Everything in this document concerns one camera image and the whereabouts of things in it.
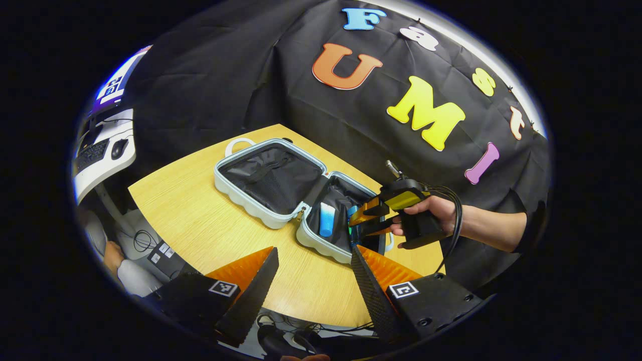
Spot black floor cables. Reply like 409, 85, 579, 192
255, 313, 375, 339

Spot black computer tower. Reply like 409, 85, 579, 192
147, 241, 199, 281

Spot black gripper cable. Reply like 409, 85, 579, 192
429, 186, 465, 274

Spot teal green bottle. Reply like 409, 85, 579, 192
347, 205, 363, 246

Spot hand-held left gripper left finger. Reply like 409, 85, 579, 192
145, 246, 279, 348

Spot computer monitor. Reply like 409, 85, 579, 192
89, 45, 153, 117

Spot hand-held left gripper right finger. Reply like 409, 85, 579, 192
350, 245, 483, 346

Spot black backdrop cloth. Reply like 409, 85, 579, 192
128, 0, 552, 294

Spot light blue suitcase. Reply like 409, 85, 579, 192
214, 137, 394, 265

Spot blue white tube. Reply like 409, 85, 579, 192
319, 202, 336, 238

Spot black keyboard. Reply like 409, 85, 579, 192
75, 139, 110, 174

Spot white office desk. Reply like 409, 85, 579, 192
74, 108, 137, 204

